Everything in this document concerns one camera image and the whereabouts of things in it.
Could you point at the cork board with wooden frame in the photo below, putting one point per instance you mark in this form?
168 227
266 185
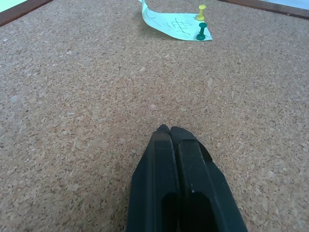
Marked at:
96 96

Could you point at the light green paper note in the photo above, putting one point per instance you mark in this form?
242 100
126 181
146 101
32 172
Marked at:
172 24

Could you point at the yellow pushpin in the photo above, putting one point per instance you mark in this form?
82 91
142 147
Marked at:
201 13

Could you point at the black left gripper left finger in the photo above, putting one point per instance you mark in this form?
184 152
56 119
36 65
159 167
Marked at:
154 174

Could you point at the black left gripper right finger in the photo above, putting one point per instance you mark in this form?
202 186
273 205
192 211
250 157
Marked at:
205 183

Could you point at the green pushpin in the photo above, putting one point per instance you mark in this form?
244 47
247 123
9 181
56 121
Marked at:
201 31

